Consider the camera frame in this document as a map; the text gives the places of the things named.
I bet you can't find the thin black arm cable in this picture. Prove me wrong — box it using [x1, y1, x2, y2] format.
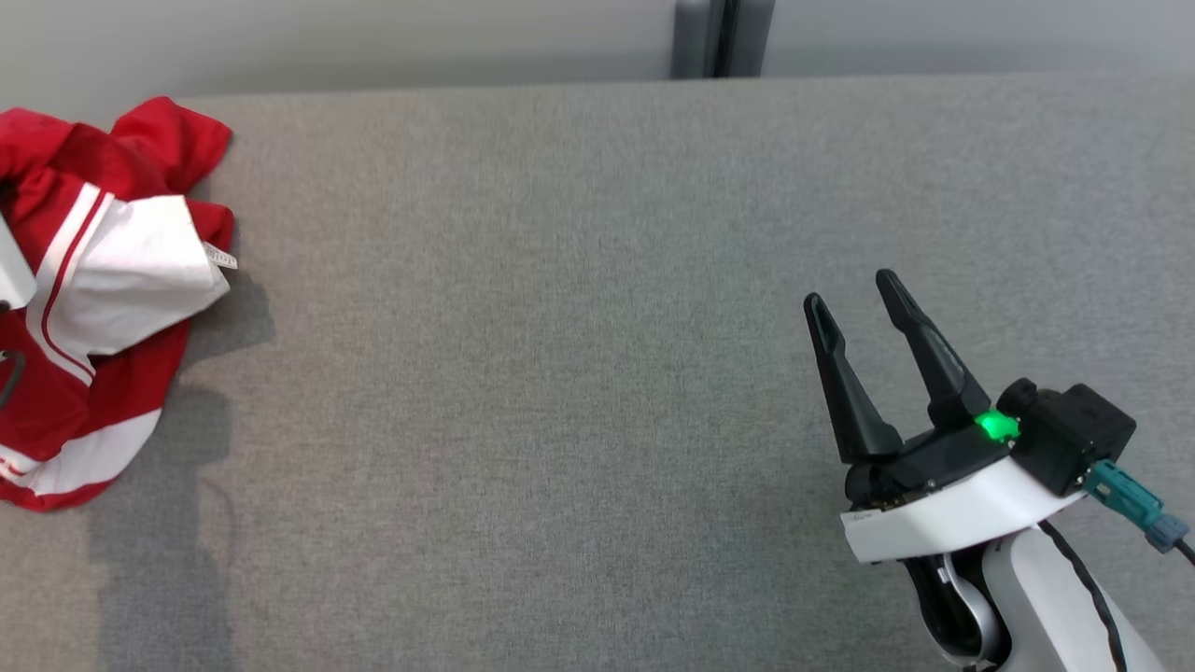
[1036, 518, 1131, 672]

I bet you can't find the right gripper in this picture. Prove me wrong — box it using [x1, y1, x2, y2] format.
[804, 269, 1086, 565]

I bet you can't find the red jersey with white trim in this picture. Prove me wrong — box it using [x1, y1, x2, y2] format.
[0, 96, 239, 384]

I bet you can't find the grey partition post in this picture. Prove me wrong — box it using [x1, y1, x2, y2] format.
[670, 0, 777, 81]

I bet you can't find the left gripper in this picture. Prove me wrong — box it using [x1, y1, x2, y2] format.
[0, 219, 39, 312]

